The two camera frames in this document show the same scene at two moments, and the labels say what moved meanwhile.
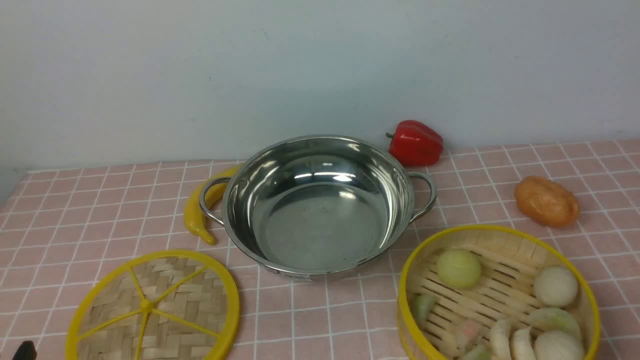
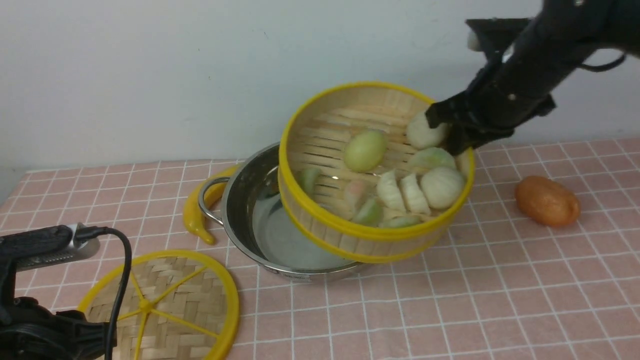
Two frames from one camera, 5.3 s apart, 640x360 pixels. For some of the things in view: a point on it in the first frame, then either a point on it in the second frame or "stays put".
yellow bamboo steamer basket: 485,273 → 363,175
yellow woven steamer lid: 169,304 stays put
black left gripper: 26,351 → 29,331
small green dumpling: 421,306 → 307,178
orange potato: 546,201 stays put
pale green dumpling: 551,319 → 432,157
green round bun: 460,269 → 365,150
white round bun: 555,286 → 419,134
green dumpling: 479,352 → 372,213
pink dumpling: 470,329 → 355,193
